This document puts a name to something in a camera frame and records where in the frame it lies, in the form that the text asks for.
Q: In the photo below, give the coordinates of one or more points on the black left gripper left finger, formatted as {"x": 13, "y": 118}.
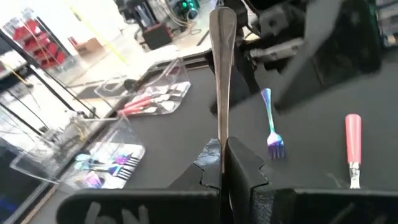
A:
{"x": 140, "y": 207}

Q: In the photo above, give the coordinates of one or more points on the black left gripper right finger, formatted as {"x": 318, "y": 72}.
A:
{"x": 311, "y": 207}

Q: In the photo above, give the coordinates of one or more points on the iridescent rainbow fork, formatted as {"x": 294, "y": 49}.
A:
{"x": 275, "y": 144}
{"x": 127, "y": 160}
{"x": 119, "y": 172}

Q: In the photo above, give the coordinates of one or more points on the clear plastic bin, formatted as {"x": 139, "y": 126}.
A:
{"x": 46, "y": 155}
{"x": 174, "y": 74}

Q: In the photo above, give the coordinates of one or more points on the dark metal fork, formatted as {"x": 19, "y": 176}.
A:
{"x": 222, "y": 62}

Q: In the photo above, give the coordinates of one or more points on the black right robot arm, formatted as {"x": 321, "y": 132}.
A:
{"x": 342, "y": 46}

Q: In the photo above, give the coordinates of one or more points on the black table mat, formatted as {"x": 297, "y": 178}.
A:
{"x": 311, "y": 149}

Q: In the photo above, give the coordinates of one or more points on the brown cardboard box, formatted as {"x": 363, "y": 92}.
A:
{"x": 88, "y": 46}

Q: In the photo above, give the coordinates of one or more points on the black computer case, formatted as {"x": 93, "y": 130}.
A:
{"x": 157, "y": 37}

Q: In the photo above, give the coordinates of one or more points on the red parts bins rack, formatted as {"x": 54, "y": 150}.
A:
{"x": 40, "y": 43}

